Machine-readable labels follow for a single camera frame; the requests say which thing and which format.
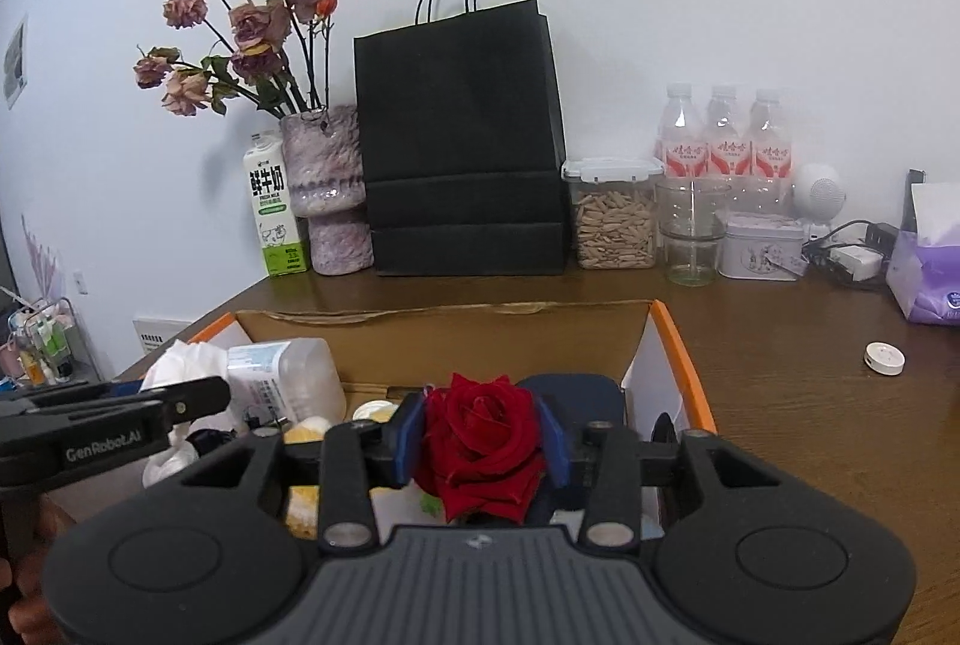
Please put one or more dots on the white tin box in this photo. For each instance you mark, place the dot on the white tin box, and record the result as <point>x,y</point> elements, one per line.
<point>757,255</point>

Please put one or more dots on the ribbed white jar lid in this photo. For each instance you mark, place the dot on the ribbed white jar lid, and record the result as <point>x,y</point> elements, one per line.
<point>375,410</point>

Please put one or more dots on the white green milk carton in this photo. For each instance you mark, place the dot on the white green milk carton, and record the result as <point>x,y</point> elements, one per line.
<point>274,210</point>

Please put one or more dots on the white wall socket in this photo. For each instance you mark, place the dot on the white wall socket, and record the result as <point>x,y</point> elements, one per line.
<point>79,282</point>

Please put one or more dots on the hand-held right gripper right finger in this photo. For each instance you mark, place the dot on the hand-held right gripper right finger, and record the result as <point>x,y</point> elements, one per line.
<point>553,450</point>

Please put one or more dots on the black paper bag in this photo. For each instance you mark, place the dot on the black paper bag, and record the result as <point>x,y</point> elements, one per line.
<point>457,127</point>

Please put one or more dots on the purple tissue pack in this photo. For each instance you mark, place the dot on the purple tissue pack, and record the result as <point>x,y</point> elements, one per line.
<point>926,285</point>

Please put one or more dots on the white round speaker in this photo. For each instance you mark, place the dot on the white round speaker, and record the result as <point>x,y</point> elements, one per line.
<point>819,195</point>

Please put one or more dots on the red label water bottle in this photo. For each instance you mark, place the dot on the red label water bottle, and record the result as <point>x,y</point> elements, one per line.
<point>771,154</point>
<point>681,150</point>
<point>727,150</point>

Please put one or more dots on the person's left hand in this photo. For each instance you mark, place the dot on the person's left hand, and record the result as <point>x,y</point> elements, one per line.
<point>22,604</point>

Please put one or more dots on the brown wooden desktop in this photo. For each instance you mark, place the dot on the brown wooden desktop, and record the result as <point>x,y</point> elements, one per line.
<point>787,390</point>

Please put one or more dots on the white tissue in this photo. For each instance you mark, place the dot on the white tissue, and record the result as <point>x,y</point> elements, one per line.
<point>187,360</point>

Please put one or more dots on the small white round disc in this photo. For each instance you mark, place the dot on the small white round disc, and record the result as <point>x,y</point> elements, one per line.
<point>883,358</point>

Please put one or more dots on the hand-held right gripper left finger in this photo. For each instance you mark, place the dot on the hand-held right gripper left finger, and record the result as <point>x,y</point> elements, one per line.
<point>405,442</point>

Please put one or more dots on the clear glass jar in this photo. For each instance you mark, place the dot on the clear glass jar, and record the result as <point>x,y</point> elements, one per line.
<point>694,255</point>

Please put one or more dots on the red rose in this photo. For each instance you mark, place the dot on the red rose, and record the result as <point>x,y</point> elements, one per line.
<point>480,435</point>

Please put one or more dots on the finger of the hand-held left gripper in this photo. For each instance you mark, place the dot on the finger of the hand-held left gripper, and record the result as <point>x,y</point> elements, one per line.
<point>195,397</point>
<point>90,388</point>

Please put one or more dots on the red cardboard box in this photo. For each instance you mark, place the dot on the red cardboard box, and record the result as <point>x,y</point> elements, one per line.
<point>450,345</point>

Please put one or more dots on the navy blue case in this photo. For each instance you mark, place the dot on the navy blue case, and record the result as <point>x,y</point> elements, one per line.
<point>585,394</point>

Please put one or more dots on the clear seed container white lid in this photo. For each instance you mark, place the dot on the clear seed container white lid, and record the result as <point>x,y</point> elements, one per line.
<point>615,225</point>

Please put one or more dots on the purple marbled vase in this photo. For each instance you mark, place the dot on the purple marbled vase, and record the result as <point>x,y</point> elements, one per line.
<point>330,165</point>

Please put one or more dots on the white box on floor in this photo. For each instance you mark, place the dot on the white box on floor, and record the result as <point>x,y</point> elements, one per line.
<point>157,334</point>

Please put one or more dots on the yellow plush toy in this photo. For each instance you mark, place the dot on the yellow plush toy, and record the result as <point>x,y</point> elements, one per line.
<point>307,431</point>

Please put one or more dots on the white power adapter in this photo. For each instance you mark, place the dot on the white power adapter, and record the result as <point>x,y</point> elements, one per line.
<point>855,261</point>

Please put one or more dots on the wall picture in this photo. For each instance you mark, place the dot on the wall picture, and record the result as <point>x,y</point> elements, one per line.
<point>15,64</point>

